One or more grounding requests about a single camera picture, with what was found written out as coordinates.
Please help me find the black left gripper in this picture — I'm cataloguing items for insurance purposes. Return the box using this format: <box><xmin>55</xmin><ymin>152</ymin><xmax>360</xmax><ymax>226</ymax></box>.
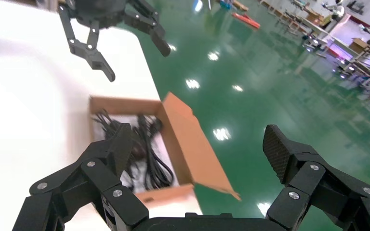
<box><xmin>57</xmin><ymin>0</ymin><xmax>172</xmax><ymax>83</ymax></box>

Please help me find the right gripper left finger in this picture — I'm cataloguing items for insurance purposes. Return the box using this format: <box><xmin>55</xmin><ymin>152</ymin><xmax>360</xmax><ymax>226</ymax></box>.
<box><xmin>13</xmin><ymin>123</ymin><xmax>149</xmax><ymax>231</ymax></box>

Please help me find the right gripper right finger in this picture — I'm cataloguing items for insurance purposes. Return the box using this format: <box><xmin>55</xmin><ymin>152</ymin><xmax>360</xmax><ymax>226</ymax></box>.
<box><xmin>263</xmin><ymin>124</ymin><xmax>370</xmax><ymax>231</ymax></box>

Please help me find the black wired computer mouse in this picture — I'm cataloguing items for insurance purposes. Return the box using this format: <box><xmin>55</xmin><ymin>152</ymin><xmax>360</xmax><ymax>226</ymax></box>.
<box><xmin>92</xmin><ymin>110</ymin><xmax>147</xmax><ymax>192</ymax></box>

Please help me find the black power cable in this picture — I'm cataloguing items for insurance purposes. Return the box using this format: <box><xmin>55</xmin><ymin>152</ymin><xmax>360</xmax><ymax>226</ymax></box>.
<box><xmin>137</xmin><ymin>115</ymin><xmax>175</xmax><ymax>191</ymax></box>

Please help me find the brown cardboard box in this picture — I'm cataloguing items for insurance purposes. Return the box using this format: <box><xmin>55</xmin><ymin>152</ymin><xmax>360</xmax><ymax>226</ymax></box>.
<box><xmin>88</xmin><ymin>91</ymin><xmax>241</xmax><ymax>208</ymax></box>

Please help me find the white printed paper sheet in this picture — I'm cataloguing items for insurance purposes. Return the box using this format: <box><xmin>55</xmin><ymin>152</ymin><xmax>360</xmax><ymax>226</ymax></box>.
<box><xmin>92</xmin><ymin>115</ymin><xmax>181</xmax><ymax>193</ymax></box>

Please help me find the red flat floor object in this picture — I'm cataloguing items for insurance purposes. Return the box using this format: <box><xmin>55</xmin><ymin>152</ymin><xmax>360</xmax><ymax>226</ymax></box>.
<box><xmin>232</xmin><ymin>12</ymin><xmax>261</xmax><ymax>30</ymax></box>

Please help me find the metal storage rack row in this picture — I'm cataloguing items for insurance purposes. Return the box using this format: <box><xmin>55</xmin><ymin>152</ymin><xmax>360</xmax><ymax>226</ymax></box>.
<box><xmin>258</xmin><ymin>0</ymin><xmax>370</xmax><ymax>114</ymax></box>

